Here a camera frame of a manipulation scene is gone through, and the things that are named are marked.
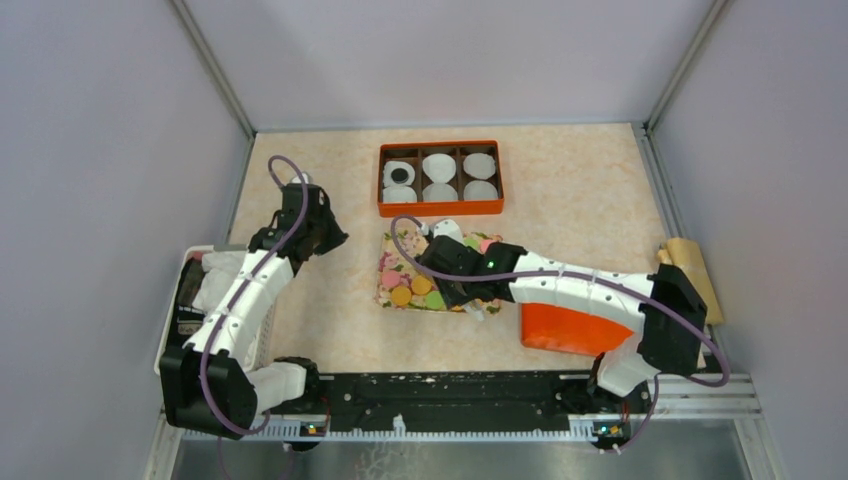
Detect pink cookie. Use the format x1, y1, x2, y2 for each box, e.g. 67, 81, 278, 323
380, 270, 402, 290
479, 238, 496, 254

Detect orange box lid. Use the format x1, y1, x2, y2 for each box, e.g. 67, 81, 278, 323
519, 304, 633, 357

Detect white paper cup one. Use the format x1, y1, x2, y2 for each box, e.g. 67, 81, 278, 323
383, 160, 416, 188

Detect white paper cup six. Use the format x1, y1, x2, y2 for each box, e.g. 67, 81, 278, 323
463, 180, 500, 201

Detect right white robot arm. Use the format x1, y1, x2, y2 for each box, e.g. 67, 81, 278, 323
416, 220, 707, 412

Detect white plastic basket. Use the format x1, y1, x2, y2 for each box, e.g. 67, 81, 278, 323
153, 244, 274, 377

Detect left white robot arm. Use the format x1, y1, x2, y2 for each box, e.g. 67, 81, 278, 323
159, 182, 348, 439

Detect pink cookie top right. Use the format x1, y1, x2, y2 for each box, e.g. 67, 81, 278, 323
479, 238, 496, 254

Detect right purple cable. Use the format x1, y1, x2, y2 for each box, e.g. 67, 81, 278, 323
390, 215, 731, 454

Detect white cloth in basket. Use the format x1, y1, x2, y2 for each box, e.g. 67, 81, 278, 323
191, 250, 246, 313

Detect floral serving tray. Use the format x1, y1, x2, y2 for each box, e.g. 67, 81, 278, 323
374, 228, 502, 315

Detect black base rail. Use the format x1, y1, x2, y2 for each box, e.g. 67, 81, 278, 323
258, 370, 654, 435

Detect orange cookie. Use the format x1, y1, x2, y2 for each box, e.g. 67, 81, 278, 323
390, 285, 413, 308
410, 275, 433, 296

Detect pink cookie left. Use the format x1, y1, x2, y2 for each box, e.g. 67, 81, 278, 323
380, 270, 402, 290

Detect green cookie top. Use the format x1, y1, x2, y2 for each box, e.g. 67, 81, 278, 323
463, 236, 479, 251

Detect metal serving tongs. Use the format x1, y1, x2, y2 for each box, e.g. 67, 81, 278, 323
462, 299, 485, 322

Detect white paper cup three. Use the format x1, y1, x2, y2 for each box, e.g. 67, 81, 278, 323
382, 186, 418, 204

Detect orange compartment box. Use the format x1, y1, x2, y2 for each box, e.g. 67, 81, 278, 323
376, 140, 505, 218

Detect black cookie one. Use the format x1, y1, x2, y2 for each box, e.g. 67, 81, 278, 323
389, 168, 411, 185

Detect green cookie bottom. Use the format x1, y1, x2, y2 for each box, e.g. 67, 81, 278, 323
424, 291, 446, 311

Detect white paper cup two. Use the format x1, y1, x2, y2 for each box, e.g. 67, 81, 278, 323
422, 153, 457, 183

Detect green cookie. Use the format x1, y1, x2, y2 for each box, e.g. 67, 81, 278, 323
463, 236, 479, 251
424, 291, 446, 311

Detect white paper cup five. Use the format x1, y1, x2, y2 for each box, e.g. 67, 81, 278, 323
462, 153, 497, 180

